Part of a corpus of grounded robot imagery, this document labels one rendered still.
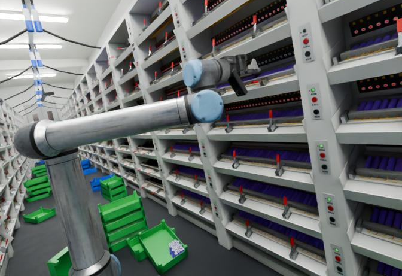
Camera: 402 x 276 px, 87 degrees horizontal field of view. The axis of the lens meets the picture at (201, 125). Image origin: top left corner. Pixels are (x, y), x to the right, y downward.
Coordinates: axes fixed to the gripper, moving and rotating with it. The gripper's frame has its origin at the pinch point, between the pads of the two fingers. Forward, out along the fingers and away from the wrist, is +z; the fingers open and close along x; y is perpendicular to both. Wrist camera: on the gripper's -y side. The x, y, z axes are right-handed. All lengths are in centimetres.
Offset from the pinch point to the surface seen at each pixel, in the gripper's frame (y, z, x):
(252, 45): 10.8, -3.5, -3.1
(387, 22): 4.7, 11.9, -43.4
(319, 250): -81, 3, -15
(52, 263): -82, -91, 94
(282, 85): -8.3, -3.9, -14.2
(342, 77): -9.5, -3.6, -34.4
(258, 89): -7.6, -4.1, -2.8
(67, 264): -92, -85, 104
